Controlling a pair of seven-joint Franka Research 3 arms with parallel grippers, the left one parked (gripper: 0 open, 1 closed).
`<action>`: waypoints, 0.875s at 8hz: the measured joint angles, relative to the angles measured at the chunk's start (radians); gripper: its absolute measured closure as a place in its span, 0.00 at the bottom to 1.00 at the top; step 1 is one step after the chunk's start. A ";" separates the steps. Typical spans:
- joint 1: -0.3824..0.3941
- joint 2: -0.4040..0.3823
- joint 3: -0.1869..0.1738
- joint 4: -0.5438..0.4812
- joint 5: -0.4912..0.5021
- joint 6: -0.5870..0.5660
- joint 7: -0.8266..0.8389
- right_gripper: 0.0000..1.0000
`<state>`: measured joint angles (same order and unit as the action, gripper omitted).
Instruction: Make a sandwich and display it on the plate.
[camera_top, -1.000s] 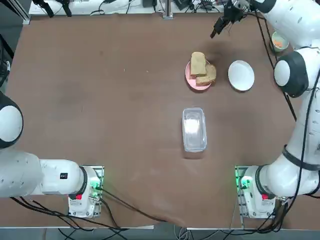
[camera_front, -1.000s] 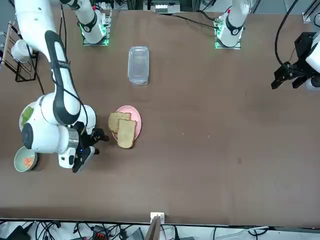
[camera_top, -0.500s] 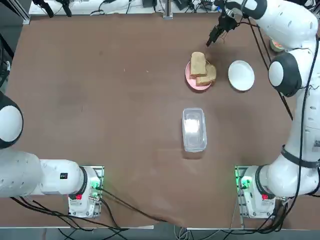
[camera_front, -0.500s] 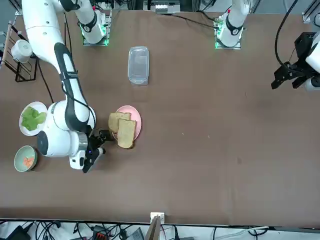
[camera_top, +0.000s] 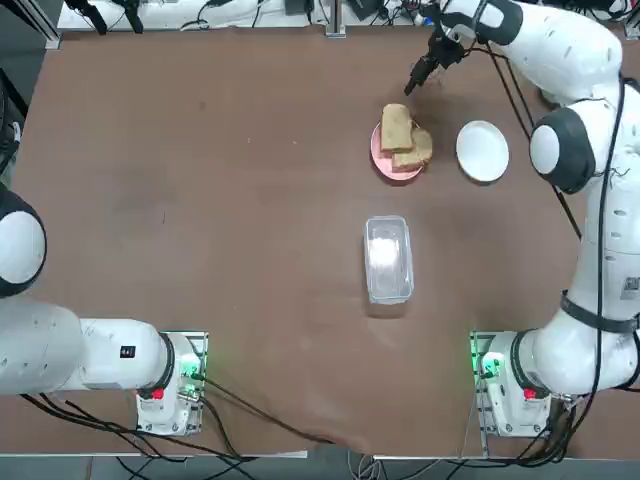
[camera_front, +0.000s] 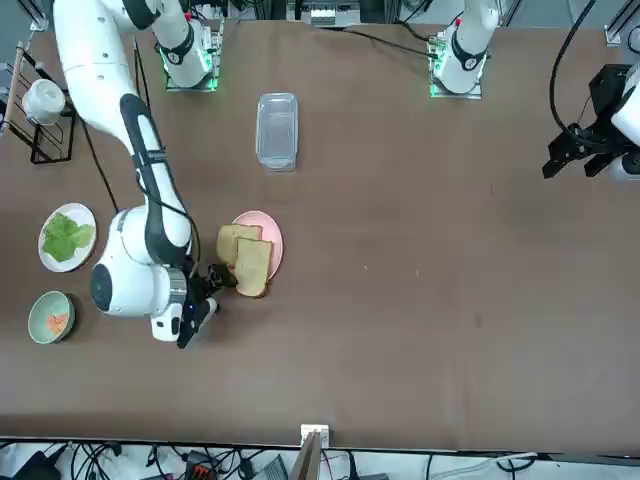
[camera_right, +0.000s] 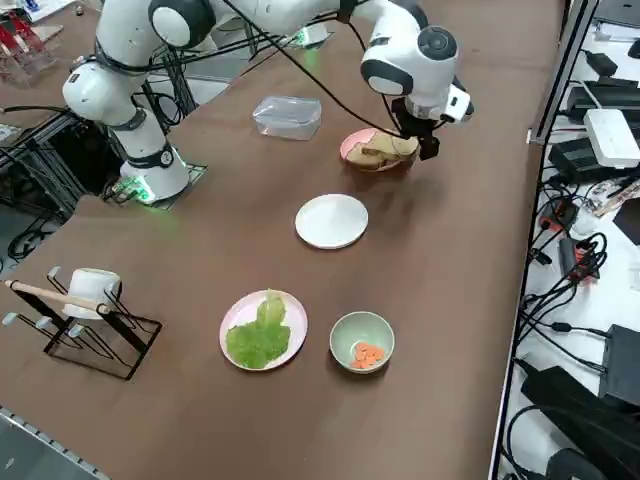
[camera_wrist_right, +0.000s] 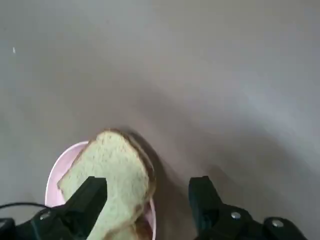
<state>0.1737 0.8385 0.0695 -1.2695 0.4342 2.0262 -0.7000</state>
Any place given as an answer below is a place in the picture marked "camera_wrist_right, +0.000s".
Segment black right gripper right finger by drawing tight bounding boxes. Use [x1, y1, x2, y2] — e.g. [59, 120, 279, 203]
[188, 176, 309, 240]

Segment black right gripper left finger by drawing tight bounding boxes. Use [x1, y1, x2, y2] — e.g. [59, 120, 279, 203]
[14, 176, 108, 240]

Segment pink round plate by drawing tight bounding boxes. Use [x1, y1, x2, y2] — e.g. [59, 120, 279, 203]
[44, 141, 158, 240]

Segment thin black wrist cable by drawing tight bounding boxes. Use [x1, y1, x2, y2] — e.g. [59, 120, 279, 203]
[0, 201, 47, 211]

